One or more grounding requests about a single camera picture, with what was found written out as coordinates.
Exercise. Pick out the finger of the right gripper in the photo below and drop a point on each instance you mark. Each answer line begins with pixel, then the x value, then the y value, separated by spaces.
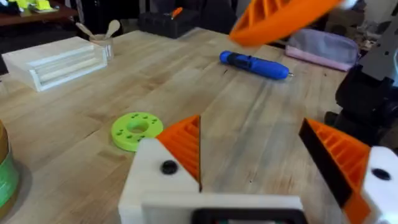
pixel 280 18

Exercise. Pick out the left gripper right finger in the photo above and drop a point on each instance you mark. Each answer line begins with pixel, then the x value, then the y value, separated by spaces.
pixel 351 161

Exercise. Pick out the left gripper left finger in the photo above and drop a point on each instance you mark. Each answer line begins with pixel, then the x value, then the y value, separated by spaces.
pixel 149 174

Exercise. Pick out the blue electric screwdriver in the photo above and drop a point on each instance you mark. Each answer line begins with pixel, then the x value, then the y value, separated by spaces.
pixel 255 65

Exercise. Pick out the green disc with holes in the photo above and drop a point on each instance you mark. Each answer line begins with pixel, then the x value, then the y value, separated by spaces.
pixel 124 133

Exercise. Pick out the grey and pink zip bag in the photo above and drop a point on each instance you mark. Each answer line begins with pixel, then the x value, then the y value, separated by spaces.
pixel 323 48

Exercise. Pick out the black box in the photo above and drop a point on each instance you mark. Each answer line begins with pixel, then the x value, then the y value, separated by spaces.
pixel 168 23

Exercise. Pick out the clear cup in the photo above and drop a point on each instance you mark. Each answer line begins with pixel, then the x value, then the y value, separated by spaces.
pixel 104 46

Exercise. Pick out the white wooden box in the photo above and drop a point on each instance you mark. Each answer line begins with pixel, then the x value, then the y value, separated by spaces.
pixel 53 62

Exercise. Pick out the wooden spoon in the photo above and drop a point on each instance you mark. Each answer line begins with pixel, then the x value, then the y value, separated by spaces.
pixel 84 30
pixel 112 28

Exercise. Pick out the brown side table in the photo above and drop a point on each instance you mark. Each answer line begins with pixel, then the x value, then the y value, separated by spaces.
pixel 34 15

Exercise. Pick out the yellow-green toy blocks heap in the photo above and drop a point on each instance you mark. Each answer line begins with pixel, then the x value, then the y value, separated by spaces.
pixel 31 4

